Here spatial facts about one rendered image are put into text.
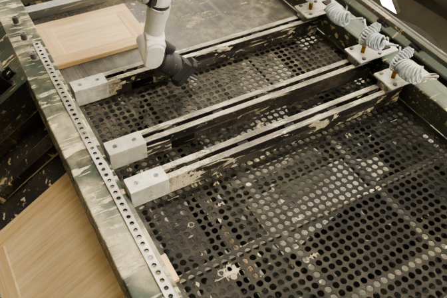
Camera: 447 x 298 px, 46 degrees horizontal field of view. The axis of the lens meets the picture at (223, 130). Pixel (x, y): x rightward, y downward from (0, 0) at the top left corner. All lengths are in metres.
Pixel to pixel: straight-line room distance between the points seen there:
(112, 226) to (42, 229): 0.56
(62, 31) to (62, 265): 0.98
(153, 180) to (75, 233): 0.45
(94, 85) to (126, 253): 0.70
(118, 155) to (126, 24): 0.80
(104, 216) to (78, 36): 0.97
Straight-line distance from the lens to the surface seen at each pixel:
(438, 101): 2.02
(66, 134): 1.83
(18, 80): 2.12
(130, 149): 1.72
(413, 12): 8.34
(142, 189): 1.61
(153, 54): 1.79
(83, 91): 1.96
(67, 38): 2.32
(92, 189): 1.65
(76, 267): 1.92
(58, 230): 2.02
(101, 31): 2.33
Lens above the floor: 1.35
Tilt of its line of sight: 4 degrees down
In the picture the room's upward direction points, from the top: 49 degrees clockwise
